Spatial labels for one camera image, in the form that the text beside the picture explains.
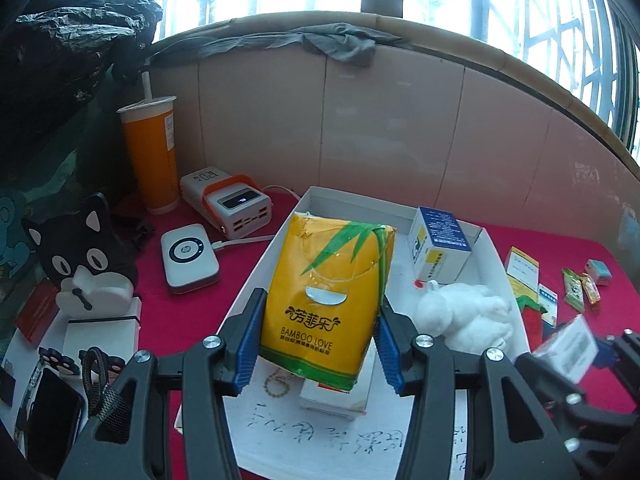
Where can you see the white orange power bank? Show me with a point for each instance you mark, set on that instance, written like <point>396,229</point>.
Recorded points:
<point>235,210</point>

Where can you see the blue white medicine box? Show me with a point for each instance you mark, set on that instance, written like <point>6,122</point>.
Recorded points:
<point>440,245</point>

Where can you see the long white red-label box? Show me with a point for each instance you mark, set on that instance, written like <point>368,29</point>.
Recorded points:
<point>330,397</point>

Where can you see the orange drink cup with straw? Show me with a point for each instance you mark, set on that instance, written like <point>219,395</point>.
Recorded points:
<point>150,160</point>

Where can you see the grey cloth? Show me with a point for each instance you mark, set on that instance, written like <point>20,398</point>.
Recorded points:
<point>345,45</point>

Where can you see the white blue small box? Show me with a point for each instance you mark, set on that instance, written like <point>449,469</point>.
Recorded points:
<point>548,305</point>

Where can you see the black cat phone stand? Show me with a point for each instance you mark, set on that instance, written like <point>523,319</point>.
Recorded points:
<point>75,250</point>

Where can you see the white plush toy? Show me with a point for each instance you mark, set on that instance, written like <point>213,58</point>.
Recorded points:
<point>475,315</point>

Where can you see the yellow tissue pack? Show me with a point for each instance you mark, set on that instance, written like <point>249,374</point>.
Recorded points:
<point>325,285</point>

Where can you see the white pocket wifi device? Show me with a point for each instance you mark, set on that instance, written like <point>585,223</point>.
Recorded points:
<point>187,255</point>

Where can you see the small teal eraser box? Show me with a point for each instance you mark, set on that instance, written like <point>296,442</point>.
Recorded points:
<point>599,271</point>

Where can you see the white cardboard tray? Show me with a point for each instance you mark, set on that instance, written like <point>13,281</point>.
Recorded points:
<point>310,455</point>

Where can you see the red green packet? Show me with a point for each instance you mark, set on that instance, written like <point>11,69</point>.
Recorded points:
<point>530,320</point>

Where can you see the black phone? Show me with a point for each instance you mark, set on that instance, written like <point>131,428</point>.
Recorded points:
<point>52,420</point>

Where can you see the orange sachet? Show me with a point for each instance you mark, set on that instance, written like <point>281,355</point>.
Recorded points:
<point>590,287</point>

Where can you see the black plastic bag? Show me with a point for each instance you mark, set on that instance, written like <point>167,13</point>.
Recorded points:
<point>65,50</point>

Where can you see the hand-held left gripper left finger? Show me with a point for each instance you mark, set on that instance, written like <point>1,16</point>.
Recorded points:
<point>245,355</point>

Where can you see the red flat box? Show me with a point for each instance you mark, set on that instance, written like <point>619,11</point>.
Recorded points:
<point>37,315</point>

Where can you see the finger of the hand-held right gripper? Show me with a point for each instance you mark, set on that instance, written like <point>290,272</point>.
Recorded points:
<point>575,410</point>
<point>627,345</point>

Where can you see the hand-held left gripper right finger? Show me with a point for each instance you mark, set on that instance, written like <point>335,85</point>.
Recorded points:
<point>387,355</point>

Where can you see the green patterned cloth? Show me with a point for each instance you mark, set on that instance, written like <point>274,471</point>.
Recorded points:
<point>20,220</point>

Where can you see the green sachet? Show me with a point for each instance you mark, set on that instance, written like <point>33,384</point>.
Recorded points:
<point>573,290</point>

